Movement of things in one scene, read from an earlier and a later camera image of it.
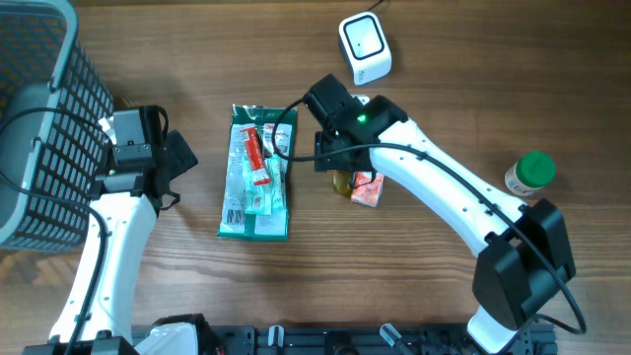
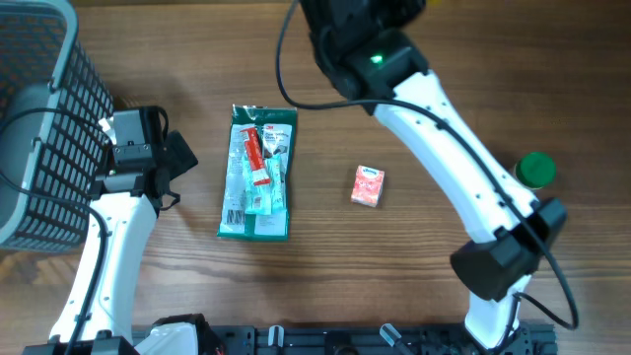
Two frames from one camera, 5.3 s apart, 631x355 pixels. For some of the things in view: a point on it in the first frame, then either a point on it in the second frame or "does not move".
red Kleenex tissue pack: [368, 194] does not move
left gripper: [176, 153] does not move
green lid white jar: [532, 172] does not move
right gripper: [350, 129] to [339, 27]
